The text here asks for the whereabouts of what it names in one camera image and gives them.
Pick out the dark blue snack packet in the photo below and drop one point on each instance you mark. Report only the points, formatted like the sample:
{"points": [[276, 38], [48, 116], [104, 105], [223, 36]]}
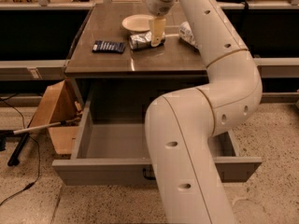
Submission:
{"points": [[108, 46]]}

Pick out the clear plastic water bottle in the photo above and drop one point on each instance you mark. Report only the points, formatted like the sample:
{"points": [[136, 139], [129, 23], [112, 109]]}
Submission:
{"points": [[185, 33]]}

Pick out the white black pole tool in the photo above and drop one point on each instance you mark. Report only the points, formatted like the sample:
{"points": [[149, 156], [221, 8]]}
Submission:
{"points": [[13, 161]]}

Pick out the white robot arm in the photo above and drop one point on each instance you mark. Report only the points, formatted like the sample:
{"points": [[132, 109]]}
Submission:
{"points": [[179, 124]]}

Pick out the brown cardboard box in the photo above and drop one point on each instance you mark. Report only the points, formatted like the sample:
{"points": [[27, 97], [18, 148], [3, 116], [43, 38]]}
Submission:
{"points": [[59, 102]]}

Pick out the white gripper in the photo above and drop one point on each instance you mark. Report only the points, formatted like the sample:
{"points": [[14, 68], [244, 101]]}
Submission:
{"points": [[156, 7]]}

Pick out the white paper bowl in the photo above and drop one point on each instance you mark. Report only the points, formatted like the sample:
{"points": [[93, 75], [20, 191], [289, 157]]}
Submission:
{"points": [[137, 23]]}

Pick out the silver blue redbull can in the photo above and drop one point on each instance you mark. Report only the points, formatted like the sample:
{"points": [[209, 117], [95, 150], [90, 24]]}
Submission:
{"points": [[140, 41]]}

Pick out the grey metal cabinet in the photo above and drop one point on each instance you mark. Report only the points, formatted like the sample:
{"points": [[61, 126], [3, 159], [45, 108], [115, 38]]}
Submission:
{"points": [[174, 58]]}

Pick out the open grey top drawer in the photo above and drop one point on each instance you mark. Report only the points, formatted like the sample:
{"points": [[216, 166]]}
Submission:
{"points": [[113, 151]]}

